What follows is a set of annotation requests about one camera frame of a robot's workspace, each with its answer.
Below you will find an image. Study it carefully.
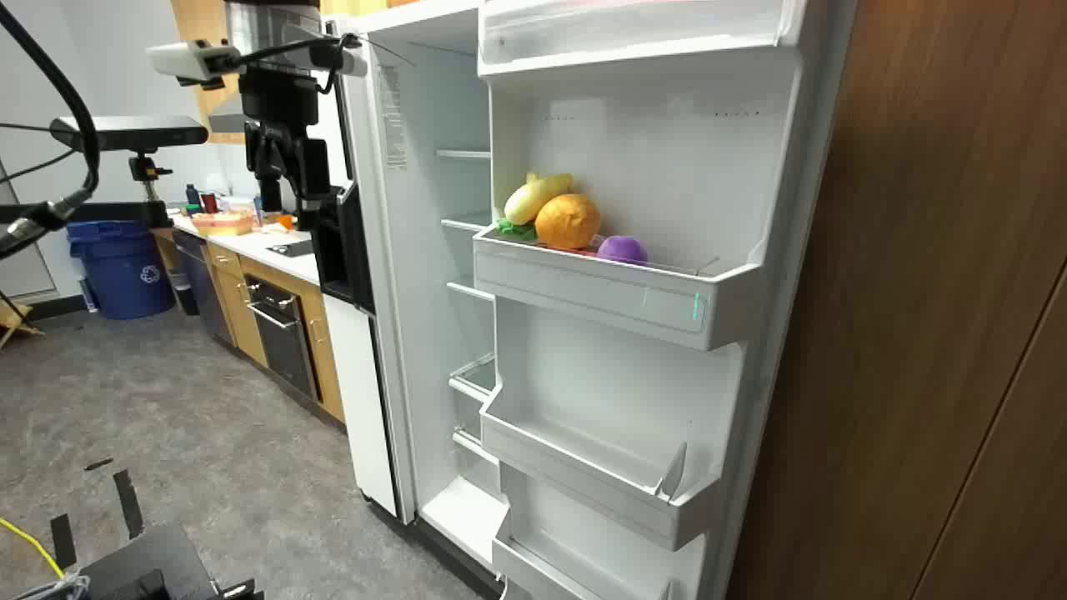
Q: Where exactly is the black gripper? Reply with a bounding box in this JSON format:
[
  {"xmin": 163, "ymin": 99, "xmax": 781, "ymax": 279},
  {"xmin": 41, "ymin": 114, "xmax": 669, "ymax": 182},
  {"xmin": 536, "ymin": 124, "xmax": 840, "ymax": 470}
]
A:
[{"xmin": 237, "ymin": 64, "xmax": 334, "ymax": 213}]

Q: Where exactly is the yellow plush toy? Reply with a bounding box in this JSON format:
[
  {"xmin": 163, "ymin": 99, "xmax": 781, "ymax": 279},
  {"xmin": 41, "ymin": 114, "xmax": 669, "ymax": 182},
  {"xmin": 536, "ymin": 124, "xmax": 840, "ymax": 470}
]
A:
[{"xmin": 500, "ymin": 171, "xmax": 581, "ymax": 230}]

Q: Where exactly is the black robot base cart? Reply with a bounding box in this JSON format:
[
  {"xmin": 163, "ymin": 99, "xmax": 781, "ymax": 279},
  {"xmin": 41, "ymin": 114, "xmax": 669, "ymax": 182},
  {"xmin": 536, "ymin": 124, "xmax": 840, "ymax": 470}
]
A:
[{"xmin": 14, "ymin": 519, "xmax": 267, "ymax": 600}]

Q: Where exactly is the white door compartment cover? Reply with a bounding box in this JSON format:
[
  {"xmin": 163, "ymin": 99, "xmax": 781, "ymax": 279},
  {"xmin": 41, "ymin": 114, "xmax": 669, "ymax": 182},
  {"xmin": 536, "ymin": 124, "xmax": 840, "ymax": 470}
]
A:
[{"xmin": 476, "ymin": 0, "xmax": 811, "ymax": 80}]

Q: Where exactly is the white refrigerator body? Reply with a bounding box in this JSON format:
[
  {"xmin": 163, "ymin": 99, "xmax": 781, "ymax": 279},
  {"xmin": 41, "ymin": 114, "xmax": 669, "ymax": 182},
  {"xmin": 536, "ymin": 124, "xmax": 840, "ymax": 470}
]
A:
[{"xmin": 336, "ymin": 0, "xmax": 525, "ymax": 596}]

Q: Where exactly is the wooden kitchen counter cabinet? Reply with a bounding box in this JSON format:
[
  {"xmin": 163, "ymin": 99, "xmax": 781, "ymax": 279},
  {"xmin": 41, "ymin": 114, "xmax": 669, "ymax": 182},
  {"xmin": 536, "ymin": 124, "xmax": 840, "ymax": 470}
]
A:
[{"xmin": 163, "ymin": 213, "xmax": 346, "ymax": 426}]

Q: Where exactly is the black built-in oven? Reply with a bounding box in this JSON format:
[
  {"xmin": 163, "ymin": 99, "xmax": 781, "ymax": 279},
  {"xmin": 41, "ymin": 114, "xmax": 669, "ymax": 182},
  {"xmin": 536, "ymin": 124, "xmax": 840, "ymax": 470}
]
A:
[{"xmin": 243, "ymin": 278, "xmax": 324, "ymax": 406}]

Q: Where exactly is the blue recycling bin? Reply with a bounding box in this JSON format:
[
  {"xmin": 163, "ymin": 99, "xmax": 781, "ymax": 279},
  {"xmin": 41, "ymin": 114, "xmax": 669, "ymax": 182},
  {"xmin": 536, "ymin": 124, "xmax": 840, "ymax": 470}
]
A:
[{"xmin": 62, "ymin": 218, "xmax": 176, "ymax": 324}]

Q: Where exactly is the white freezer door with dispenser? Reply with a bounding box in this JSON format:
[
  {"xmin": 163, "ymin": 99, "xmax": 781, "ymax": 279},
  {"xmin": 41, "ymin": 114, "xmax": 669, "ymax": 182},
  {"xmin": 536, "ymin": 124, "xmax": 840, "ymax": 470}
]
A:
[{"xmin": 302, "ymin": 20, "xmax": 401, "ymax": 519}]

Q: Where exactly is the green plush toy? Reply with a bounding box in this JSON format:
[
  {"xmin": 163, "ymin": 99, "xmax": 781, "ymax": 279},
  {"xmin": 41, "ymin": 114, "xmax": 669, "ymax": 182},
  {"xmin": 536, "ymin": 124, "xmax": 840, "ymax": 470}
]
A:
[{"xmin": 494, "ymin": 218, "xmax": 542, "ymax": 248}]

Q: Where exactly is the orange plush toy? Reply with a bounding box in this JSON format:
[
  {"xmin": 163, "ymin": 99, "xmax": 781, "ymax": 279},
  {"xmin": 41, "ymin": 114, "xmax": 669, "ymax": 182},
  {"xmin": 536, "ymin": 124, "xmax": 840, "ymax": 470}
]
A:
[{"xmin": 531, "ymin": 189, "xmax": 606, "ymax": 254}]

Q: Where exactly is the white door bin holding toys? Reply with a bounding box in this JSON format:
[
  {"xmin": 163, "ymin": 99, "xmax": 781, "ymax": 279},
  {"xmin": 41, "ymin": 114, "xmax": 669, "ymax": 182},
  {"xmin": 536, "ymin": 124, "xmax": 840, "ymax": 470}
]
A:
[{"xmin": 470, "ymin": 226, "xmax": 770, "ymax": 354}]

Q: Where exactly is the purple plush toy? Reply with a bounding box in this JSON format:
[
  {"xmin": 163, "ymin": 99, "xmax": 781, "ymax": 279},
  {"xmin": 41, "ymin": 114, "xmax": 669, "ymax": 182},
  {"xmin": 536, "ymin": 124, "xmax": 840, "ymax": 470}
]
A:
[{"xmin": 594, "ymin": 230, "xmax": 649, "ymax": 265}]

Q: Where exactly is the white open refrigerator door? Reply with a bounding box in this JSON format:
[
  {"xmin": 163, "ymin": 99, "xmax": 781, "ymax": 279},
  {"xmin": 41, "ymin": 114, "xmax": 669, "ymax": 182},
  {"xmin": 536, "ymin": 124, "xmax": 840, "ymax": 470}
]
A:
[{"xmin": 470, "ymin": 0, "xmax": 861, "ymax": 600}]

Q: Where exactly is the black floor tape strip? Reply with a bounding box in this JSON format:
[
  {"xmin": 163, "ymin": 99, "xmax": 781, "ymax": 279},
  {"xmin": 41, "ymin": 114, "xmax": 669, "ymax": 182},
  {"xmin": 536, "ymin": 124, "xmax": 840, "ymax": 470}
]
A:
[
  {"xmin": 110, "ymin": 470, "xmax": 146, "ymax": 542},
  {"xmin": 46, "ymin": 510, "xmax": 81, "ymax": 573}
]

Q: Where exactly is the white empty middle door bin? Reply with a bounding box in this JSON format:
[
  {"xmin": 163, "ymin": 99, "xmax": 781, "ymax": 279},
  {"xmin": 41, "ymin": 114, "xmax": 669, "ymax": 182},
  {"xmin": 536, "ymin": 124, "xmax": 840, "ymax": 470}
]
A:
[{"xmin": 476, "ymin": 381, "xmax": 728, "ymax": 552}]

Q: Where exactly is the white empty door bin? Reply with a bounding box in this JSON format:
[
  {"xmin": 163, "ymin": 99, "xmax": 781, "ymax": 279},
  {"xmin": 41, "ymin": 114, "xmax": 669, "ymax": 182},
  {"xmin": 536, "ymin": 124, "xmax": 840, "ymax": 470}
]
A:
[
  {"xmin": 489, "ymin": 504, "xmax": 709, "ymax": 600},
  {"xmin": 476, "ymin": 381, "xmax": 728, "ymax": 552}
]

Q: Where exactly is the white empty bottom door bin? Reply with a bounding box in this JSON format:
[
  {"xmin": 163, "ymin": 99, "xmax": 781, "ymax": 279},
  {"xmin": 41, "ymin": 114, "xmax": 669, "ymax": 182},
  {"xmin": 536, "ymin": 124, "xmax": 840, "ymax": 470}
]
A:
[{"xmin": 489, "ymin": 504, "xmax": 709, "ymax": 600}]

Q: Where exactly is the brown wooden panel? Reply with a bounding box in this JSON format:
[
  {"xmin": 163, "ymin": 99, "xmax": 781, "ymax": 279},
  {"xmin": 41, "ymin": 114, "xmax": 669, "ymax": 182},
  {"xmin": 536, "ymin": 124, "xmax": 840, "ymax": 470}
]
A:
[{"xmin": 728, "ymin": 0, "xmax": 1067, "ymax": 600}]

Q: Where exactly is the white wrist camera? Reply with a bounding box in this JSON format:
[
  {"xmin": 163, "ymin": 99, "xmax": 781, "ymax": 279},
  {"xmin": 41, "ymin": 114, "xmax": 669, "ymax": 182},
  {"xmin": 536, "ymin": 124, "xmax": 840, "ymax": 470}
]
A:
[{"xmin": 146, "ymin": 40, "xmax": 243, "ymax": 91}]

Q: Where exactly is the black camera on tripod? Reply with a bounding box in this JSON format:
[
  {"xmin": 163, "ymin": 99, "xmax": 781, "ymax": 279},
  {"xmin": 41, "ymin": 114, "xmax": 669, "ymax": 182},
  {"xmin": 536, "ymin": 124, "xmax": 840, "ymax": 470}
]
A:
[{"xmin": 46, "ymin": 114, "xmax": 212, "ymax": 156}]

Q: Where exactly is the wooden wall cabinet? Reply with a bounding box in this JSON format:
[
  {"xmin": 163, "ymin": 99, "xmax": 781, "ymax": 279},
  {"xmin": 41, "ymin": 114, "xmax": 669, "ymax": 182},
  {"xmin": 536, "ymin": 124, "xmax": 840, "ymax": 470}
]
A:
[{"xmin": 165, "ymin": 0, "xmax": 246, "ymax": 142}]

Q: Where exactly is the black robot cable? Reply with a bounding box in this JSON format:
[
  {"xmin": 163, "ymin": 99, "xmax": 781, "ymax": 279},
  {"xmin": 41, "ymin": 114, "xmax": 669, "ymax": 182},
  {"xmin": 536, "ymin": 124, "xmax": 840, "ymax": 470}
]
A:
[{"xmin": 0, "ymin": 0, "xmax": 107, "ymax": 263}]

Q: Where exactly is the light wooden frame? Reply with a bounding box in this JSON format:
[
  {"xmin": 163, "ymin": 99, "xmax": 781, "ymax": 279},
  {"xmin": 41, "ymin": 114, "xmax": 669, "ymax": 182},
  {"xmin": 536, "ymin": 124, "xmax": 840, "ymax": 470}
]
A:
[{"xmin": 0, "ymin": 293, "xmax": 43, "ymax": 349}]

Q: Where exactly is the yellow cable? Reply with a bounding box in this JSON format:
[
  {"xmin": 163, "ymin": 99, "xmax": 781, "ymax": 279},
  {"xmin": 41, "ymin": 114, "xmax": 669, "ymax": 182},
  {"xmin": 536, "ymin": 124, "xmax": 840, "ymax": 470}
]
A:
[{"xmin": 0, "ymin": 512, "xmax": 68, "ymax": 586}]

